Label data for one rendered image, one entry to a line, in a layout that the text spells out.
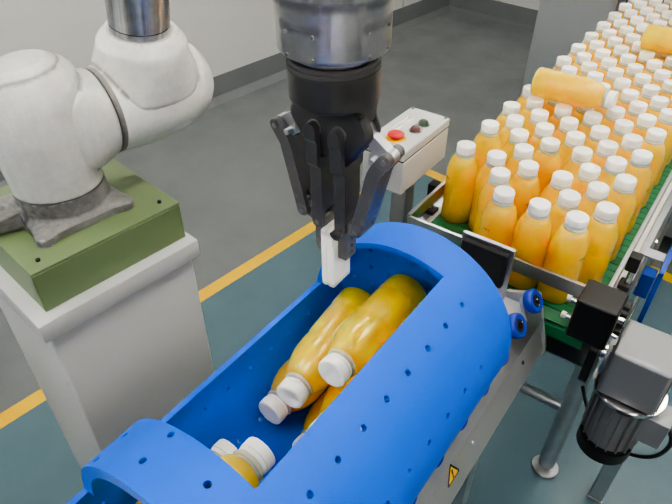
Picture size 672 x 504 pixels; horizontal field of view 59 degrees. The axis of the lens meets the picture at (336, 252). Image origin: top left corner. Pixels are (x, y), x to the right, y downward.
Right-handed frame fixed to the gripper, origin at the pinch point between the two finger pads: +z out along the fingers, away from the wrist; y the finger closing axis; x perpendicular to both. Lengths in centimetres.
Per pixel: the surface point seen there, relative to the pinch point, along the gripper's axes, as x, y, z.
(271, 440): -4.8, -7.9, 34.3
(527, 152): 74, -5, 25
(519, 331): 37, 11, 37
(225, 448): -14.4, -5.0, 21.1
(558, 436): 80, 21, 114
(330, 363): -0.9, -0.3, 16.4
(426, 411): -0.5, 12.2, 16.0
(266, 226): 127, -135, 134
